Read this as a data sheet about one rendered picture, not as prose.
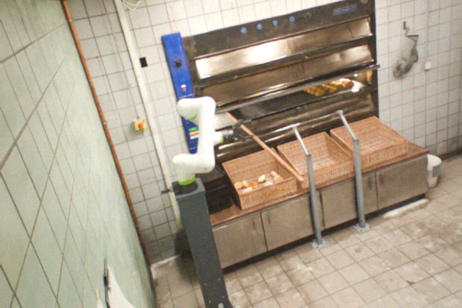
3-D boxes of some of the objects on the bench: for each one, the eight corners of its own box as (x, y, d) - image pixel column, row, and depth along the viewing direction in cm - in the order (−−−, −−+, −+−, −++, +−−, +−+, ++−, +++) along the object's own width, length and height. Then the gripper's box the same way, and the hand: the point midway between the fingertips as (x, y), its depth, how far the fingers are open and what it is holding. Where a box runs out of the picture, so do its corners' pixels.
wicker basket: (225, 187, 386) (220, 162, 376) (276, 170, 399) (272, 146, 389) (241, 210, 342) (236, 183, 332) (298, 191, 355) (294, 164, 345)
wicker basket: (330, 153, 413) (328, 129, 403) (375, 138, 427) (374, 115, 417) (360, 170, 369) (358, 144, 359) (408, 153, 384) (408, 128, 374)
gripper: (224, 119, 309) (248, 112, 314) (229, 146, 318) (253, 140, 323) (226, 122, 302) (251, 115, 307) (232, 150, 311) (256, 143, 316)
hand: (251, 128), depth 315 cm, fingers open, 13 cm apart
